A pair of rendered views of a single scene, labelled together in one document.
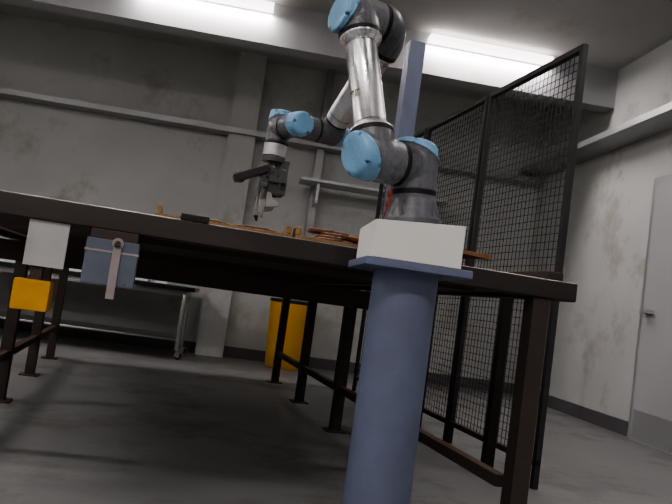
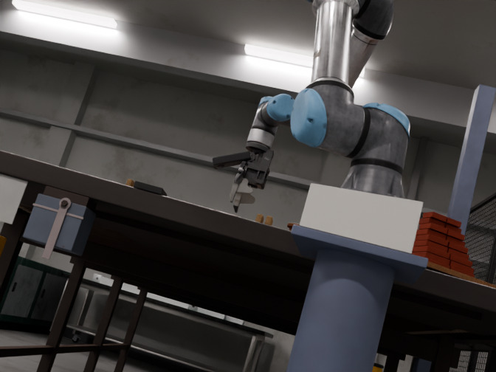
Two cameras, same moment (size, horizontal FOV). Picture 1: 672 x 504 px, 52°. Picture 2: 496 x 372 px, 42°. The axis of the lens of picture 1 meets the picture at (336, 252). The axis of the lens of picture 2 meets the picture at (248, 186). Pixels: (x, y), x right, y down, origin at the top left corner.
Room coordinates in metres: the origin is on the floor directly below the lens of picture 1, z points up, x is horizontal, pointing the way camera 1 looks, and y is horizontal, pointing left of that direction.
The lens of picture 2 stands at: (0.42, -0.41, 0.64)
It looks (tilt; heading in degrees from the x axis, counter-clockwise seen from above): 12 degrees up; 20
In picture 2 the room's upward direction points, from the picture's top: 17 degrees clockwise
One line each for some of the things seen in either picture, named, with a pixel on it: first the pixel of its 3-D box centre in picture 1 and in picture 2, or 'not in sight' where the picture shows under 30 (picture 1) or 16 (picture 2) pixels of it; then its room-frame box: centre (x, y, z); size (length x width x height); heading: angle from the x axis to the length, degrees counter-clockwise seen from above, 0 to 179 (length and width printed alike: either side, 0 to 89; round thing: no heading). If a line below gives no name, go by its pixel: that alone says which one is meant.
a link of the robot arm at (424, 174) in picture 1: (413, 165); (379, 138); (1.80, -0.17, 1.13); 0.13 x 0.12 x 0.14; 124
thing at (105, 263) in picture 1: (110, 264); (59, 226); (1.87, 0.60, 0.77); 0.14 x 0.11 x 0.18; 105
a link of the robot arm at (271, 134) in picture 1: (279, 128); (268, 116); (2.17, 0.23, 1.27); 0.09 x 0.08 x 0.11; 34
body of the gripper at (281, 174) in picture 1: (272, 177); (254, 166); (2.17, 0.23, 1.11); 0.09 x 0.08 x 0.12; 102
